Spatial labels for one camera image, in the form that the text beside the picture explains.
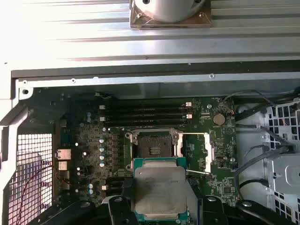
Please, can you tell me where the silver coin cell battery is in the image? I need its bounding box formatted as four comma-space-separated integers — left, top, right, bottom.
212, 113, 226, 126

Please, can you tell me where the black RAM slot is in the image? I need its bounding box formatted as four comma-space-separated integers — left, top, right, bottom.
99, 102, 193, 109
103, 107, 191, 114
103, 119, 191, 127
99, 113, 193, 120

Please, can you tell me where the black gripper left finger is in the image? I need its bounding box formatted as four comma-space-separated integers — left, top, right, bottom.
30, 178, 139, 225

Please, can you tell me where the thick dark cable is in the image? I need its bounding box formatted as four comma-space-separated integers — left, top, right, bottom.
234, 144, 296, 188

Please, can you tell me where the thin black cable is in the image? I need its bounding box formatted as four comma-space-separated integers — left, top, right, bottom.
222, 90, 276, 111

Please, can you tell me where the metal drive cage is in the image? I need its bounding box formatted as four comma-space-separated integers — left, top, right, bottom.
234, 100, 300, 225

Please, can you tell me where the black PC case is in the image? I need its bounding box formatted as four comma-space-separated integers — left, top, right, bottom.
0, 67, 300, 225

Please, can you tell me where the thin red wire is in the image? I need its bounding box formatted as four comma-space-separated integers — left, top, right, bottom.
14, 152, 71, 225

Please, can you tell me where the CPU socket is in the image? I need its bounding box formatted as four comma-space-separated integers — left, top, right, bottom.
125, 127, 184, 172

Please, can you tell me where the silver topped CPU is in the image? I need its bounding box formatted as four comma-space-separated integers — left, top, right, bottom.
132, 157, 196, 222

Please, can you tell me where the square brown base plate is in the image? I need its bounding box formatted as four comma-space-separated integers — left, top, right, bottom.
129, 0, 213, 30

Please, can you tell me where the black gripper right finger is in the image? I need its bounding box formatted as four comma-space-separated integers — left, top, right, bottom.
199, 195, 295, 225

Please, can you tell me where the green motherboard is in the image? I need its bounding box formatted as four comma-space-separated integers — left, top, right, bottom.
29, 92, 239, 225

